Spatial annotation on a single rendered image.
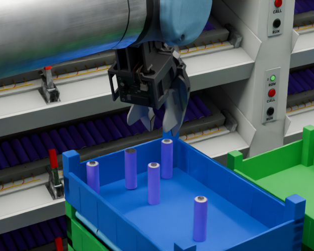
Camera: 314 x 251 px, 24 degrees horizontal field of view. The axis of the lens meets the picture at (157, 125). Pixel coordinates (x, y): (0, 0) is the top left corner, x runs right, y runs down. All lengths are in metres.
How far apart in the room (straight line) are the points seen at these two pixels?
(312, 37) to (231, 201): 0.65
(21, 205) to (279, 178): 0.48
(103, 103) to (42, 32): 0.77
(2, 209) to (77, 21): 0.79
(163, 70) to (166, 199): 0.22
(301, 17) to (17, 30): 1.14
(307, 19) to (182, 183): 0.65
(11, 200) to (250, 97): 0.54
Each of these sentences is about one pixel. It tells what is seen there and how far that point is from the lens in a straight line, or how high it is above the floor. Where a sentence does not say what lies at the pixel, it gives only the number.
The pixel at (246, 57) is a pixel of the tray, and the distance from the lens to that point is 1.52.
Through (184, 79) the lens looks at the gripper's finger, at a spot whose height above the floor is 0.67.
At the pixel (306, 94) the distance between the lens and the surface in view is 1.75.
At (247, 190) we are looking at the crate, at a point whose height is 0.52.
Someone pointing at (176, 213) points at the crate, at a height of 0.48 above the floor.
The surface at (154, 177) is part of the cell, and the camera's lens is 1.06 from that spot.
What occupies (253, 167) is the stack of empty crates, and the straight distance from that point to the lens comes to 1.30.
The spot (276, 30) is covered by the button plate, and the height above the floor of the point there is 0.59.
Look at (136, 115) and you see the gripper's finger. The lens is 1.07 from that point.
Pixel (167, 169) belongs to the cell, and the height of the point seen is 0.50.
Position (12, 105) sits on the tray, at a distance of 1.29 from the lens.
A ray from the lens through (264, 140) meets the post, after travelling 1.61.
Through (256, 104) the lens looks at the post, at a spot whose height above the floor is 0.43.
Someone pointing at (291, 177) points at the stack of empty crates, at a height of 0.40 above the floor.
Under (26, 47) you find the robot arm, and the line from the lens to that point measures 0.58.
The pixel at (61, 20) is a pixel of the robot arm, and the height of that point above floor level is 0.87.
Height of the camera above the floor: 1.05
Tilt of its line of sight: 25 degrees down
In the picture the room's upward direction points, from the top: straight up
